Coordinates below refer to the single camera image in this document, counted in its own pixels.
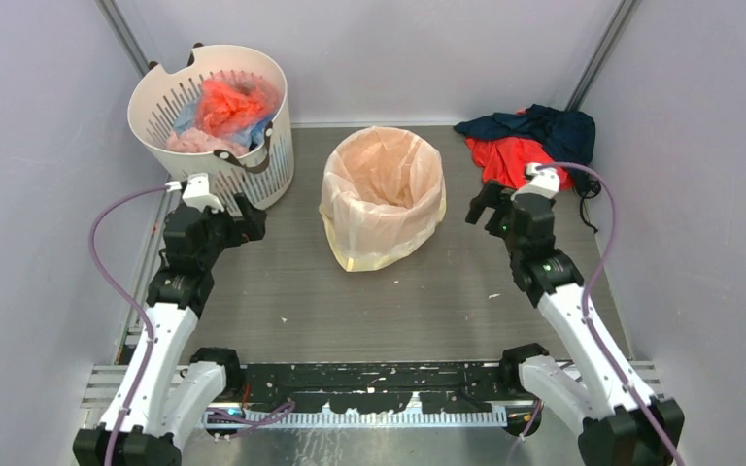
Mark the white slotted laundry basket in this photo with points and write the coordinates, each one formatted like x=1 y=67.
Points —
x=264 y=173

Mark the aluminium rail frame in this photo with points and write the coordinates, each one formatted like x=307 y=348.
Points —
x=411 y=418

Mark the red cloth garment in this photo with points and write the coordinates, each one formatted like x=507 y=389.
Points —
x=503 y=144

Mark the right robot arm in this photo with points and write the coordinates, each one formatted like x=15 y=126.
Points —
x=617 y=417

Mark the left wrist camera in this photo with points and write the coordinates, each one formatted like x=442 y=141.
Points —
x=199 y=195

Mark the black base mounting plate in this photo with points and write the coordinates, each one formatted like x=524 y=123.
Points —
x=377 y=387

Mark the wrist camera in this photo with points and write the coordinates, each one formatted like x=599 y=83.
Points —
x=542 y=180
x=199 y=195

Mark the pink plastic trash bag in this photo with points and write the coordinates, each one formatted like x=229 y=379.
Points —
x=197 y=141

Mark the blue plastic trash bag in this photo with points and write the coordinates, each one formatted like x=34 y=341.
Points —
x=250 y=136

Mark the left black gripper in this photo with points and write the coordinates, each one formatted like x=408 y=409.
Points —
x=252 y=229

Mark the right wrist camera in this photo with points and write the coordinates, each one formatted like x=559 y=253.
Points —
x=542 y=180

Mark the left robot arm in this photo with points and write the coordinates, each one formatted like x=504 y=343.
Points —
x=149 y=419

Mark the pale yellow trash bag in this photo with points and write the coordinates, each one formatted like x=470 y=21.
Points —
x=383 y=195

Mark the red plastic trash bag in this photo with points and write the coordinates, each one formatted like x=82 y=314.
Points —
x=232 y=101

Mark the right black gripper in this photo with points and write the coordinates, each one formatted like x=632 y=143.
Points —
x=491 y=196

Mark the navy blue cloth garment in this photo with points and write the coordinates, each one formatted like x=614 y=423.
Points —
x=573 y=138

